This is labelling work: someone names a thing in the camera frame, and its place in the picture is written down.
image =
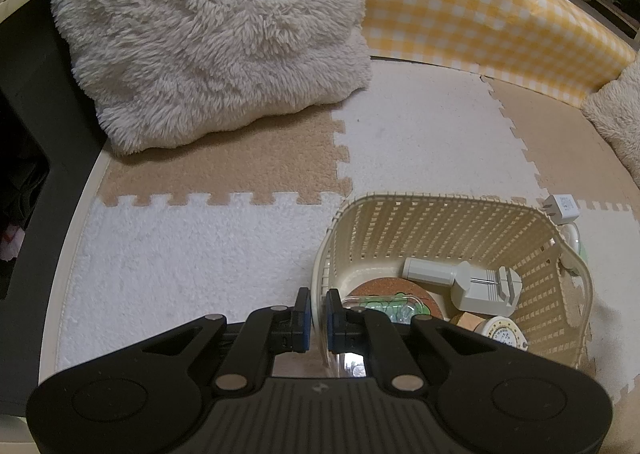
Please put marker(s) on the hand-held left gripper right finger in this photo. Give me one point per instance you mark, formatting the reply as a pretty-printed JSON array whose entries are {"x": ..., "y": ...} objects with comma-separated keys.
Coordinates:
[{"x": 333, "y": 323}]

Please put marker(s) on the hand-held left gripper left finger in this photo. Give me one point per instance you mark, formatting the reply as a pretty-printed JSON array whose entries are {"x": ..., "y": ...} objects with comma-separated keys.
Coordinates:
[{"x": 302, "y": 323}]

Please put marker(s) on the clear plastic case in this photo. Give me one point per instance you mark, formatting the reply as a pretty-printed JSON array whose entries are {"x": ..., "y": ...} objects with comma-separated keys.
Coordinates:
[{"x": 395, "y": 309}]

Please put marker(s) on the small wooden block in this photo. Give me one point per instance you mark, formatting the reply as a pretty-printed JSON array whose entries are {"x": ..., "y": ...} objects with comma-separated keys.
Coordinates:
[{"x": 467, "y": 321}]

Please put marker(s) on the white watch link tool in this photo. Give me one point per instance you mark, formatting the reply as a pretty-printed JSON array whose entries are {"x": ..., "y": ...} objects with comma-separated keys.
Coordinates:
[{"x": 475, "y": 291}]

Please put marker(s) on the cream slotted plastic basket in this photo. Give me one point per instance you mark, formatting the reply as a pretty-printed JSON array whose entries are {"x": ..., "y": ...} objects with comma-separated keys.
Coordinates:
[{"x": 450, "y": 214}]

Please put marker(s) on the round cork coaster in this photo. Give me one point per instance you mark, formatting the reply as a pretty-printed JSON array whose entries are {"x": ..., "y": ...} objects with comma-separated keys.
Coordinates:
[{"x": 380, "y": 286}]

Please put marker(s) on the clear round container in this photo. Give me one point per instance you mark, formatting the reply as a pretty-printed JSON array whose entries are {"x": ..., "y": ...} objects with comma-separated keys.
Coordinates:
[{"x": 570, "y": 236}]

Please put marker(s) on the round green compact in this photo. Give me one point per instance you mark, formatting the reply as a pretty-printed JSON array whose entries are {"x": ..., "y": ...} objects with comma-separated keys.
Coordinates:
[{"x": 581, "y": 250}]

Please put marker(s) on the white charger adapter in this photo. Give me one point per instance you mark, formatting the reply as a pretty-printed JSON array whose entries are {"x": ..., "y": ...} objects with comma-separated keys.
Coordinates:
[{"x": 565, "y": 206}]

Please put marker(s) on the fluffy white pillow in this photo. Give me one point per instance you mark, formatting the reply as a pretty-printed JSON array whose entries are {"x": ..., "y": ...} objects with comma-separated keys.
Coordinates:
[
  {"x": 210, "y": 33},
  {"x": 617, "y": 118}
]

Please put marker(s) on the yellow checkered bumper cushion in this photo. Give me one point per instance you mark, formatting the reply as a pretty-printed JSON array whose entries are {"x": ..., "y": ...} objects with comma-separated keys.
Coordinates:
[{"x": 475, "y": 18}]

